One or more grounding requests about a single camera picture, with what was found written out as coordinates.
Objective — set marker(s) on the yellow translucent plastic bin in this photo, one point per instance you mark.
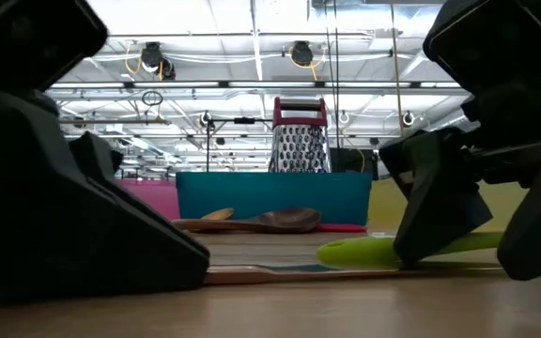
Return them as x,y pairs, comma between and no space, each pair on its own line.
385,211

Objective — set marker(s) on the blue plastic bin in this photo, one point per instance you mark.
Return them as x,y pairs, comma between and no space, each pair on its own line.
275,197

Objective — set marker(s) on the black cabinet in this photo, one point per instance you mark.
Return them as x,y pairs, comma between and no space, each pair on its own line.
350,162

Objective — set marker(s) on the pink translucent plastic bin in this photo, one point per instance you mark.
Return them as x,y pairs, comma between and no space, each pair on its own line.
158,197

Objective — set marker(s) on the green silicone spoon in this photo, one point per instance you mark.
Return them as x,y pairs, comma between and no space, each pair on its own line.
360,253

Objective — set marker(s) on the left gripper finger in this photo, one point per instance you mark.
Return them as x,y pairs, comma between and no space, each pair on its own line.
40,211
97,155

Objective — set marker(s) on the copper table knife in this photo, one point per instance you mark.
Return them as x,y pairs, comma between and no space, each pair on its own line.
298,274

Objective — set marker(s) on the black metal stand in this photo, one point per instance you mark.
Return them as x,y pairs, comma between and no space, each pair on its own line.
208,141

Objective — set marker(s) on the dark bronze spoon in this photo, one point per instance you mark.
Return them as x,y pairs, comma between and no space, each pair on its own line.
294,219

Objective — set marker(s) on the red silicone spatula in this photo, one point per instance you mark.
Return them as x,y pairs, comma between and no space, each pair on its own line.
341,228

